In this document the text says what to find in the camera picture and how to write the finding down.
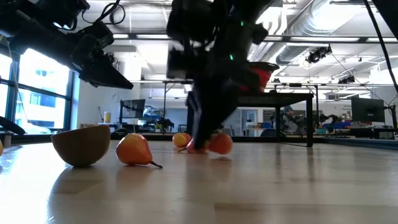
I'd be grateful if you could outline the black computer monitor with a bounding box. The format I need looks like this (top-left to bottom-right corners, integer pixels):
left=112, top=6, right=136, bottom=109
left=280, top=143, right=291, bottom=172
left=120, top=98, right=146, bottom=119
left=351, top=96, right=386, bottom=123

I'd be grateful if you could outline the black perforated metal shelf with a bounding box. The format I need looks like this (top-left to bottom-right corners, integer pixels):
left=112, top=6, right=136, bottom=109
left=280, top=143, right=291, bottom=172
left=186, top=91, right=315, bottom=148

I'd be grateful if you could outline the red collapsible colander bowl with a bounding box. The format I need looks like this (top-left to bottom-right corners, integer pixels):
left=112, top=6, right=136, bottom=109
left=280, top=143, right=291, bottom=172
left=239, top=61, right=280, bottom=93

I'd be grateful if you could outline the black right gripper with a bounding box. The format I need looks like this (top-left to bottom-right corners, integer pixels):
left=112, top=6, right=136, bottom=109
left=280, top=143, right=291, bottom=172
left=166, top=0, right=268, bottom=149

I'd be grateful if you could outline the long ceiling light fixture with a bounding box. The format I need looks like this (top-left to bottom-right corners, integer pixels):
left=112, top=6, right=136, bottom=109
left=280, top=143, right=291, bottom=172
left=111, top=32, right=398, bottom=44

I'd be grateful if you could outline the green kiwi half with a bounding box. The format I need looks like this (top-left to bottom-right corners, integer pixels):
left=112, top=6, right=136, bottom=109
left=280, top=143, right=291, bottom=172
left=50, top=124, right=111, bottom=168

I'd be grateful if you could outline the silver ventilation duct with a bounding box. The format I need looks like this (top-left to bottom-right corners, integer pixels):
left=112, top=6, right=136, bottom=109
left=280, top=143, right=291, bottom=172
left=248, top=0, right=332, bottom=65

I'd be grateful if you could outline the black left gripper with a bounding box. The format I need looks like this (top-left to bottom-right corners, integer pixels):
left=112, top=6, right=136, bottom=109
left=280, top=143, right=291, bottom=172
left=58, top=40, right=134, bottom=90

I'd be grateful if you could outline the person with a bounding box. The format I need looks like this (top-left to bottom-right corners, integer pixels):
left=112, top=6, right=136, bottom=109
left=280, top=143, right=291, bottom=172
left=281, top=105, right=300, bottom=134

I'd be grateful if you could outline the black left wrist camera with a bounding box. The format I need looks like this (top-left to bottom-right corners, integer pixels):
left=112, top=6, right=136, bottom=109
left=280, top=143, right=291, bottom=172
left=79, top=21, right=114, bottom=49

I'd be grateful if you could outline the black office chair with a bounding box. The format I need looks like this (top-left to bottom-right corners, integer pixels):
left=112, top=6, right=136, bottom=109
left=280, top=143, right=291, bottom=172
left=259, top=128, right=287, bottom=138

